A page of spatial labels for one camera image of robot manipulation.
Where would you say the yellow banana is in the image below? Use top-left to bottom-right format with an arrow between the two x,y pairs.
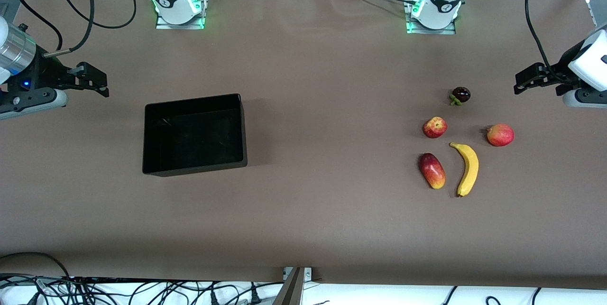
449,142 -> 479,198

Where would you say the red yellow streaked apple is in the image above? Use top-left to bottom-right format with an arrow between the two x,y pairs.
423,116 -> 448,139

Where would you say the black rectangular plastic box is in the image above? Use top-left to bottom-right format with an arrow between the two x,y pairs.
142,93 -> 248,177

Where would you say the plain red apple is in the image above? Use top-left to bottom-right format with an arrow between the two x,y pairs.
486,123 -> 515,148

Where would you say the dark purple mangosteen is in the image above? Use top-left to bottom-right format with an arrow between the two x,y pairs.
449,86 -> 472,107

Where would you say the red yellow mango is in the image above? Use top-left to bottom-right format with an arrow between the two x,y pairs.
418,153 -> 447,190

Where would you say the black cable with metal plug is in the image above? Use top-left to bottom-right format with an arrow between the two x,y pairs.
44,0 -> 96,58

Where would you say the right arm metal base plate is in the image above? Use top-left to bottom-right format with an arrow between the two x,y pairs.
155,0 -> 206,30

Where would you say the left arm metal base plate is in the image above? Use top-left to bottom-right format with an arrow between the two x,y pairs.
405,0 -> 457,36

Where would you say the black arching floor cable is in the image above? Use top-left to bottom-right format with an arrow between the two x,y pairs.
0,251 -> 73,281

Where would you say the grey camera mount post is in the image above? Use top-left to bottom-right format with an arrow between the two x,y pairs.
272,267 -> 313,305

